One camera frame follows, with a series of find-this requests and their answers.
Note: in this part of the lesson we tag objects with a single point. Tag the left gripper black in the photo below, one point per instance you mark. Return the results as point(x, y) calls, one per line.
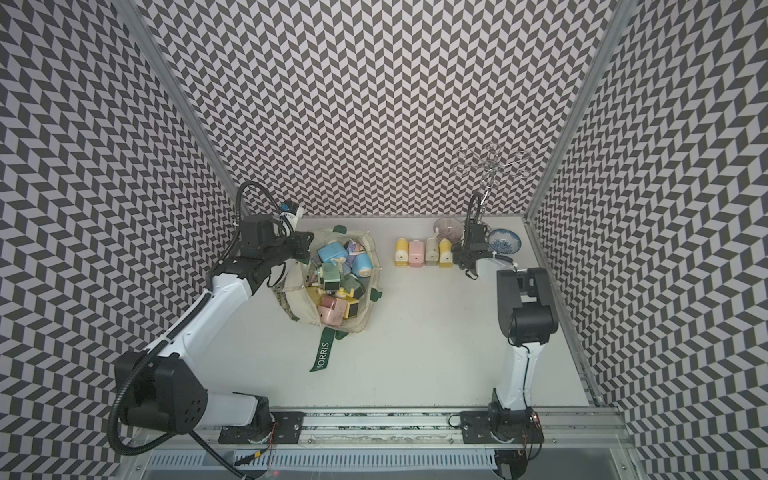
point(303, 240)

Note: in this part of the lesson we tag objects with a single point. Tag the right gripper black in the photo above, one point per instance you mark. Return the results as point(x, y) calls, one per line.
point(458, 250)

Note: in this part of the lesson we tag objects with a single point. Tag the yellow round pencil sharpener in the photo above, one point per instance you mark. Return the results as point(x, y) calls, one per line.
point(445, 250)

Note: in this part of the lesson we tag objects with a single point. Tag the white cartoon pencil sharpener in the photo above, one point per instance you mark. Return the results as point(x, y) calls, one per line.
point(431, 251)

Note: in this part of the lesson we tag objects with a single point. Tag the cream canvas tote bag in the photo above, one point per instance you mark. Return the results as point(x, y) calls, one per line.
point(299, 295)

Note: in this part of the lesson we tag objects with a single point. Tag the pink rounded pencil sharpener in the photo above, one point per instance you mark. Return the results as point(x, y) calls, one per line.
point(416, 253)

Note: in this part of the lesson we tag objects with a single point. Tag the yellow block pencil sharpener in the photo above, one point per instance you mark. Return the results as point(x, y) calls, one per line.
point(402, 252)

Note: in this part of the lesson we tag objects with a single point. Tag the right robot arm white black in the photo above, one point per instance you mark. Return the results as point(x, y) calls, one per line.
point(527, 319)

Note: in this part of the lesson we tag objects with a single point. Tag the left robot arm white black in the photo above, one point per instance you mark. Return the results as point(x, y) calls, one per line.
point(158, 392)

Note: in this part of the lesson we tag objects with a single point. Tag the blue round pencil sharpener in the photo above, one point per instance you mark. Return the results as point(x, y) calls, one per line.
point(333, 252)

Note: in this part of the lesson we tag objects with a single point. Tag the green block pencil sharpener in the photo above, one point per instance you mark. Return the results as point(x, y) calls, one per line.
point(330, 277)

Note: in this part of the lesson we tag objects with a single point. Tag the pink block pencil sharpener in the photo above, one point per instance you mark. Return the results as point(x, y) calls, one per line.
point(332, 310)

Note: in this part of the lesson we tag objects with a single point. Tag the pink ribbed bowl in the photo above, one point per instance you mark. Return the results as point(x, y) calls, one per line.
point(449, 228)

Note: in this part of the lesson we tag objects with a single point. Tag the blue white patterned bowl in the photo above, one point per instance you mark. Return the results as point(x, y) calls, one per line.
point(504, 241)

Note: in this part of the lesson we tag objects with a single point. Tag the small yellow black sharpener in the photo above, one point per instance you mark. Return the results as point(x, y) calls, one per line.
point(352, 308)

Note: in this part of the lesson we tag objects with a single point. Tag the silver jewelry tree stand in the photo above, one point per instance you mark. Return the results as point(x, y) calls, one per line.
point(487, 165)

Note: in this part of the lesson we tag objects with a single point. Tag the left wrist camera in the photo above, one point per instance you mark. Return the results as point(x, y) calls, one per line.
point(290, 214)

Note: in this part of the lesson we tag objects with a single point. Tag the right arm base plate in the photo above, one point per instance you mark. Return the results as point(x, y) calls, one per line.
point(507, 427)

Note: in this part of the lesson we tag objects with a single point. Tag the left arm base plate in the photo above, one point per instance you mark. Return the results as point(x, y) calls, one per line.
point(280, 428)

